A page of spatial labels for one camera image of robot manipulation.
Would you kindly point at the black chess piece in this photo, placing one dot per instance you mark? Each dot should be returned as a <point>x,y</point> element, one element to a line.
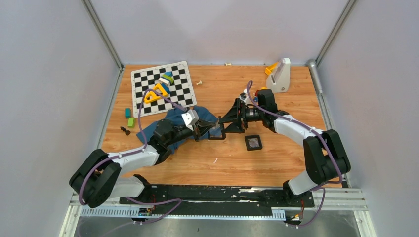
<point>127,132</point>

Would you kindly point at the white wedge stand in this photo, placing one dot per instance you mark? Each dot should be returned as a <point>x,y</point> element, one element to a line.
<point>279,80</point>

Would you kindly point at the yellow plastic piece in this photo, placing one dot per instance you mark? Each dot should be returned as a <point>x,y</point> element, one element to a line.
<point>268,70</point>

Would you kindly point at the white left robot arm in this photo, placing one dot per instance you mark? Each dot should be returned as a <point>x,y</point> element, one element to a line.
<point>100,177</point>

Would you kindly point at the black square frame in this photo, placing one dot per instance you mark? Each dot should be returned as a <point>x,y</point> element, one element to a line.
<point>247,142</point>

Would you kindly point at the colourful toy train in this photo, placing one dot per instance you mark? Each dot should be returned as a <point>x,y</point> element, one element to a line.
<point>255,98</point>

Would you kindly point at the stacked colour blocks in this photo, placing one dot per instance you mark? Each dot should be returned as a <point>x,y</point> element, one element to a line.
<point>166,80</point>

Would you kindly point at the blue shirt garment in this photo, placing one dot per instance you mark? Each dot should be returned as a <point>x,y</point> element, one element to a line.
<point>175,116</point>

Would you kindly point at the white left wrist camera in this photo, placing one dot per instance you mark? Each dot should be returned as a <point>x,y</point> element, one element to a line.
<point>190,117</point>

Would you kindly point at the round metal brooch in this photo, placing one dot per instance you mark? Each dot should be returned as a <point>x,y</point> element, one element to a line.
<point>253,142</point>

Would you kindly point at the yellow triangle frame toy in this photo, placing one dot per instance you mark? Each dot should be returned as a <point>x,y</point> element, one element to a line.
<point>152,96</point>

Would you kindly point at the teal block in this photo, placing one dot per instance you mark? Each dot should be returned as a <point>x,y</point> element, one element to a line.
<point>127,113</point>

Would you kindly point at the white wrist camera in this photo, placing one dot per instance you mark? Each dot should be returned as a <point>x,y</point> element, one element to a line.
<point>244,97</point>
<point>190,117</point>

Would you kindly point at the green block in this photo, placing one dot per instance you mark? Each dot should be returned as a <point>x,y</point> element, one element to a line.
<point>131,122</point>

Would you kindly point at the black wire cube frame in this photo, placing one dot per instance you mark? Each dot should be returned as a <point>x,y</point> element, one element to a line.
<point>217,132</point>

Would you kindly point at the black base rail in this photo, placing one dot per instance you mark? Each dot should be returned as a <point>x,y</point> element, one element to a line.
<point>225,200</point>

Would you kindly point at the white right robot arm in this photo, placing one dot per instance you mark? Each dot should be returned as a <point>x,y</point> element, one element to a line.
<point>324,153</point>

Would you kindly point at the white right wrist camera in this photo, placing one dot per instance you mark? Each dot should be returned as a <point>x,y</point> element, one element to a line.
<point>244,97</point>

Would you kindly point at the black white checkerboard sheet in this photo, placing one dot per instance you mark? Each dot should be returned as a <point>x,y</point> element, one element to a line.
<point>180,91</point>

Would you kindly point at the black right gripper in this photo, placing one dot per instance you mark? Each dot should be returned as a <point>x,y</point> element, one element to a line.
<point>237,120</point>

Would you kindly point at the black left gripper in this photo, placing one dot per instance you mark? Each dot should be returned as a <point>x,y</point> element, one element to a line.
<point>199,127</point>

